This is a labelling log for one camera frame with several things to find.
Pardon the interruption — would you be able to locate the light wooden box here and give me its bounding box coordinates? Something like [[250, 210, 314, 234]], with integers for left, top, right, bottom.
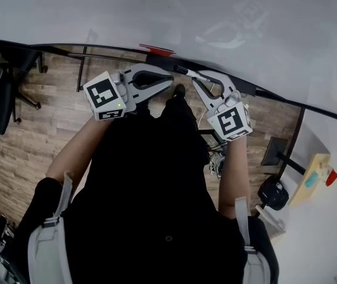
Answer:
[[287, 151, 332, 207]]

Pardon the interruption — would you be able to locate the grey right shoulder strap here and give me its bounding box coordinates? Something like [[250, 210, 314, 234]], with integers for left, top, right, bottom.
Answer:
[[234, 196, 273, 284]]

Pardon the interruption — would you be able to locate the black bag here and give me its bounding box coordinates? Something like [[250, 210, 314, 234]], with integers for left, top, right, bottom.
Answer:
[[256, 175, 290, 211]]

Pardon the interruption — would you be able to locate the person's black clothing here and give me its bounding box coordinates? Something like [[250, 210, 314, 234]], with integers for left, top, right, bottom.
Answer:
[[16, 95, 279, 284]]

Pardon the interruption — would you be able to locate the grey shoulder strap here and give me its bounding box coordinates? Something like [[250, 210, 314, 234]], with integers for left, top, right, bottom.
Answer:
[[234, 196, 273, 284], [27, 171, 75, 284]]

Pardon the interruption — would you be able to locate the blue plastic object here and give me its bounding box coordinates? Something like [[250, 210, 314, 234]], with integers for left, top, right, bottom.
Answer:
[[303, 172, 320, 188]]

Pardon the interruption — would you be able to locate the person's black shoe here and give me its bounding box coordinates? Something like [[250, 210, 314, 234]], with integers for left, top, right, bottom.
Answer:
[[173, 84, 187, 98]]

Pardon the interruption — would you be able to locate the white whiteboard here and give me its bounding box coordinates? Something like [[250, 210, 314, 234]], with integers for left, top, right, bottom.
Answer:
[[0, 0, 337, 124]]

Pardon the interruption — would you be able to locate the red whiteboard eraser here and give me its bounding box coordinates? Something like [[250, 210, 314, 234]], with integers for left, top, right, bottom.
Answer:
[[139, 43, 176, 56]]

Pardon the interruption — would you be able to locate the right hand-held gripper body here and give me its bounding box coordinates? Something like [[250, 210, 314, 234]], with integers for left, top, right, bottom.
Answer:
[[206, 90, 253, 143]]

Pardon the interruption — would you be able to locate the person's left forearm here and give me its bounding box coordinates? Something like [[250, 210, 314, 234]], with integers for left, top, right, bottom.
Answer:
[[46, 116, 116, 191]]

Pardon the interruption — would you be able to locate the person's right forearm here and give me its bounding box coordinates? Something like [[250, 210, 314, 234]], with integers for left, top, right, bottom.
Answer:
[[217, 133, 253, 220]]

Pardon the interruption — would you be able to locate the black-capped whiteboard marker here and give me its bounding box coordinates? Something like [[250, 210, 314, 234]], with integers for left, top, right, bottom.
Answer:
[[172, 64, 211, 83]]

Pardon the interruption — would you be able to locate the red plastic object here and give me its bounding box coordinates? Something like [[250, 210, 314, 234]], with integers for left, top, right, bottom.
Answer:
[[324, 168, 337, 188]]

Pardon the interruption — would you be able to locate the grey left shoulder strap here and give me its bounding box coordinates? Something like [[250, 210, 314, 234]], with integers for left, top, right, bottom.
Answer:
[[27, 171, 75, 284]]

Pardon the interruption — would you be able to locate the black square panel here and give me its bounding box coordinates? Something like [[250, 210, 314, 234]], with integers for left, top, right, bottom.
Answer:
[[261, 136, 289, 167]]

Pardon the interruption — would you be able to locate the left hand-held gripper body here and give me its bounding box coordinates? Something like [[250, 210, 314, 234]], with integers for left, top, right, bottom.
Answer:
[[83, 69, 138, 122]]

